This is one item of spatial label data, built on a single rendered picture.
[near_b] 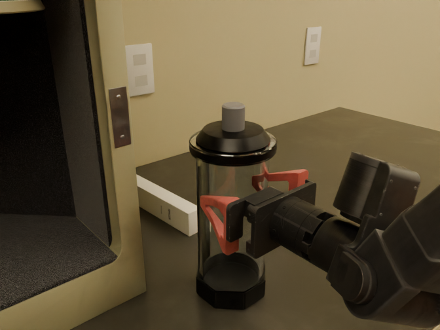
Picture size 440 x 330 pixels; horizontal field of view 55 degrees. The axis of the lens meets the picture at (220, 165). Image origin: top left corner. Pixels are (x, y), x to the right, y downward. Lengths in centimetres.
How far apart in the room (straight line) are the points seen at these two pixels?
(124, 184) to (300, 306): 29
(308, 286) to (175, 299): 19
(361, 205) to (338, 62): 118
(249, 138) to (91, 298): 29
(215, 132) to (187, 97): 60
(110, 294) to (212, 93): 69
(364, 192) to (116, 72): 29
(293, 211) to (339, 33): 114
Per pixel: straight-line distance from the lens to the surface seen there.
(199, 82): 112
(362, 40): 167
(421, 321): 40
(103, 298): 60
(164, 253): 71
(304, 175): 54
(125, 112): 50
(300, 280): 65
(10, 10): 47
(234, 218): 46
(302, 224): 45
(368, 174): 41
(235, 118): 50
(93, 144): 54
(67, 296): 57
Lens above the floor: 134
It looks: 23 degrees down
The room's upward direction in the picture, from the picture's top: straight up
